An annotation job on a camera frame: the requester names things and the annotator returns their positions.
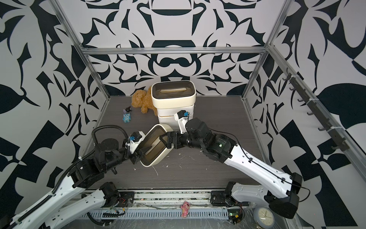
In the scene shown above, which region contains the cream dark-lid tissue box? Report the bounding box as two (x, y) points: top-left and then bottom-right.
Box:
(137, 124), (172, 167)
(151, 80), (196, 109)

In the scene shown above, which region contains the white bamboo tissue box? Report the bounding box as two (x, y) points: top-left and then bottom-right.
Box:
(159, 120), (179, 130)
(158, 113), (194, 123)

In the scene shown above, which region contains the grey lid white tissue box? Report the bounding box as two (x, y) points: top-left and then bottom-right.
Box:
(157, 105), (194, 117)

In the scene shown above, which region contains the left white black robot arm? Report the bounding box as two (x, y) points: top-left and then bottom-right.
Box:
(1, 125), (150, 229)

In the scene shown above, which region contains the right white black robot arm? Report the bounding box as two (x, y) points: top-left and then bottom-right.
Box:
(159, 118), (303, 219)

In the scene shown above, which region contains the blue robot toy figure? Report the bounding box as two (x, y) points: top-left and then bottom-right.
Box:
(123, 113), (131, 123)

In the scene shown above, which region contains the brown teddy bear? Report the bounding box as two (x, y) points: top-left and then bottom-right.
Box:
(131, 87), (158, 116)

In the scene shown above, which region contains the small dark purple toy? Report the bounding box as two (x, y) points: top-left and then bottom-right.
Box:
(123, 106), (132, 114)

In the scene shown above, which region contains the pink toy figure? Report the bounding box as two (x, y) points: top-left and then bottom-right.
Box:
(180, 201), (190, 218)

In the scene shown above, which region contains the small green circuit board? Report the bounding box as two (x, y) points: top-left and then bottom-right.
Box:
(227, 210), (245, 224)

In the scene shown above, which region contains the round white clock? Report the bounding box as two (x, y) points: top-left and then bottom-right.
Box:
(253, 207), (275, 229)

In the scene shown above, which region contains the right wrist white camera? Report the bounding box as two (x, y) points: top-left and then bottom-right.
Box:
(174, 110), (190, 134)

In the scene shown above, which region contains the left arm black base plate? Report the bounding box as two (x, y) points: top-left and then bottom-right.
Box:
(115, 191), (135, 208)

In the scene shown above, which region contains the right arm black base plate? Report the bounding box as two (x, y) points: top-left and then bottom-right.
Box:
(210, 191), (239, 208)

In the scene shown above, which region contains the grey slotted cable duct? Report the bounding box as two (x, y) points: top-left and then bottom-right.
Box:
(90, 208), (229, 220)

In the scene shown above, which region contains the aluminium frame rail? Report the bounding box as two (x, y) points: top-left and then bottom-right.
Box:
(82, 47), (265, 55)

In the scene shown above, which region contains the grey wall hook rail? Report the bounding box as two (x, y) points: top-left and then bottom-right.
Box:
(285, 73), (350, 152)

